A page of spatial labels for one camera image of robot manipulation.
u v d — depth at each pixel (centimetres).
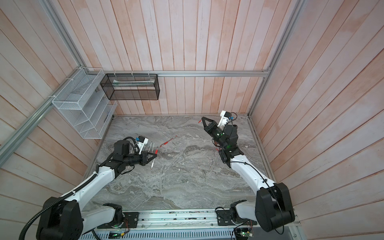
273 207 41
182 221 73
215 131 68
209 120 72
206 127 69
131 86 106
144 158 73
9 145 52
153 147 101
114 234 70
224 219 73
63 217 39
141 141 75
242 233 71
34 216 37
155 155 81
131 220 73
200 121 76
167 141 104
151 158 79
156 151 104
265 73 93
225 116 70
